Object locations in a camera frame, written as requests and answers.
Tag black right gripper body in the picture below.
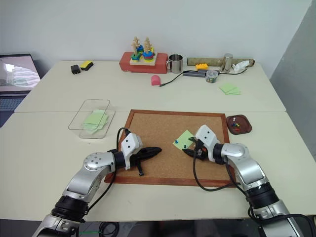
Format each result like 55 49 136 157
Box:
193 140 209 161

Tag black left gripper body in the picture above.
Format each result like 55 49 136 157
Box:
129 147 150 169

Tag single green sticky note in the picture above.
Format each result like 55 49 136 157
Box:
172 129 195 151

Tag brown wooden tray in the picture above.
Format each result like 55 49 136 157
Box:
225 114 253 135

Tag clear jar of pushpins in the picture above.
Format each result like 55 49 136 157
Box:
205 70 219 84

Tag clear plastic box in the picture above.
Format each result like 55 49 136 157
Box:
68 99 117 140

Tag red cardboard box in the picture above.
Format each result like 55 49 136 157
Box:
119 51 169 74

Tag wood-framed cork board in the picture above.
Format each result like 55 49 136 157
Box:
104 109 238 188

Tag pile of green notes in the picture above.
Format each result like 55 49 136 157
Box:
81 109 110 135

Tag fanned green sticky notes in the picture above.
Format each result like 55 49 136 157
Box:
219 82 241 96

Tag black usb hub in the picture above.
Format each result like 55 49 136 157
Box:
182 69 221 78

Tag stainless steel mug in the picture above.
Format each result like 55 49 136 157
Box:
165 54 184 74

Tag brown cardboard tube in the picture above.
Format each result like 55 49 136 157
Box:
186 57 255 68

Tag stainless steel cylinder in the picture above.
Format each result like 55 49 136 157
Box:
219 53 234 73

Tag white crumpled cloth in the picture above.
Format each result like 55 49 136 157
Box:
231 60 249 74

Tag yellow and black eraser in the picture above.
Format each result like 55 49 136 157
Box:
79 60 95 71

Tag open laptop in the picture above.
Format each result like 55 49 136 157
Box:
0 53 41 127

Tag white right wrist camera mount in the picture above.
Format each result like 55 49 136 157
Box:
195 124 221 162

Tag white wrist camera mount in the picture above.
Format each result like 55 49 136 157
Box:
120 133 144 171
195 124 221 162

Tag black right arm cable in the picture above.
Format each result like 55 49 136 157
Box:
192 148 248 196

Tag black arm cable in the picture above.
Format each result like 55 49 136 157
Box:
192 148 248 196
83 127 131 218

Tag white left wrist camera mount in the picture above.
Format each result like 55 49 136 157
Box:
120 133 144 171

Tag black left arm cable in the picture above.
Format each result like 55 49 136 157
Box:
83 127 131 218

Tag black hub cable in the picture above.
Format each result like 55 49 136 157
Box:
158 72 185 87

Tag black floor cable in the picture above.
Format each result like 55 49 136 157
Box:
98 221 119 237

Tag wooden ring stacking toy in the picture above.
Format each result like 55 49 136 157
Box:
129 36 158 67

